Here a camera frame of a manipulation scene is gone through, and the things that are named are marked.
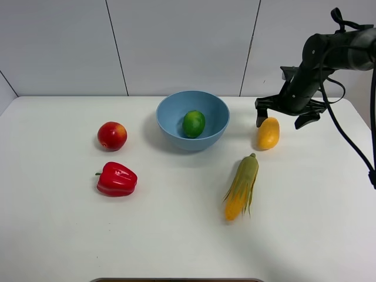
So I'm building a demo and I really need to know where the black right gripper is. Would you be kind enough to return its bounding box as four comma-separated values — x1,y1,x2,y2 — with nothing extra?
255,66,325,130

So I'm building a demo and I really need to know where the yellow mango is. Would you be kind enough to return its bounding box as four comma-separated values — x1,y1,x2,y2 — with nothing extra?
257,117,280,150

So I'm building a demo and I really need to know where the green lime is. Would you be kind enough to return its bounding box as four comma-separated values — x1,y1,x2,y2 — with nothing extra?
182,110,206,138

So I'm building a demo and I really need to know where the red apple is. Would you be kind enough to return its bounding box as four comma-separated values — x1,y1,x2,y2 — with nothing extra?
97,122,127,151

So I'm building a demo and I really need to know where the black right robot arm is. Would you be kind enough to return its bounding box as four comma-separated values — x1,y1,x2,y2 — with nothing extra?
255,28,375,129

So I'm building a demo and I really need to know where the blue plastic bowl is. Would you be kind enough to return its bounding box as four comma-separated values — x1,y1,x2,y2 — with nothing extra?
156,91,230,152

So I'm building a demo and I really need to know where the corn cob with husk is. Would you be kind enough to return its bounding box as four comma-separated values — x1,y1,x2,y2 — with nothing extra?
224,153,259,221

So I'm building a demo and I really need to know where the red bell pepper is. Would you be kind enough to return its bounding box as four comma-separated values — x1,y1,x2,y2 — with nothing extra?
95,162,137,197

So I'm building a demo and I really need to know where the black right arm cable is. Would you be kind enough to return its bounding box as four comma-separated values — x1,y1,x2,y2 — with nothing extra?
320,8,376,189

